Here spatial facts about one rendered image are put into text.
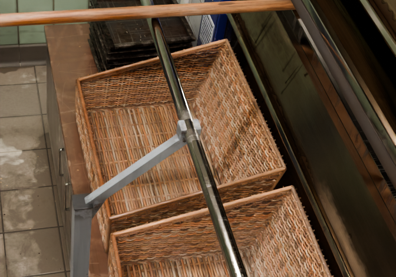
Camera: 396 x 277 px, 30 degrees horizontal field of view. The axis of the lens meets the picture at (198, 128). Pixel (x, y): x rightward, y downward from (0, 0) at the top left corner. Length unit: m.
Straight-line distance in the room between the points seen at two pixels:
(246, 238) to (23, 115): 1.46
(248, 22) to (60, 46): 0.76
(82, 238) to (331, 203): 0.59
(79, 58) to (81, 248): 0.98
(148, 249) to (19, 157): 1.19
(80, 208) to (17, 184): 1.31
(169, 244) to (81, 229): 0.33
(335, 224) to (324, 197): 0.08
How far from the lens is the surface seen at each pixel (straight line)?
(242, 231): 2.02
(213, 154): 2.31
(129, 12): 1.78
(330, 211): 1.76
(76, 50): 2.63
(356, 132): 1.65
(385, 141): 1.26
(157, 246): 1.98
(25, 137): 3.13
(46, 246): 2.78
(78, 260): 1.83
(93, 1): 2.51
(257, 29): 2.15
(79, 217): 1.69
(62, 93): 2.47
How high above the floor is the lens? 2.26
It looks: 44 degrees down
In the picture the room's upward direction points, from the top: 11 degrees clockwise
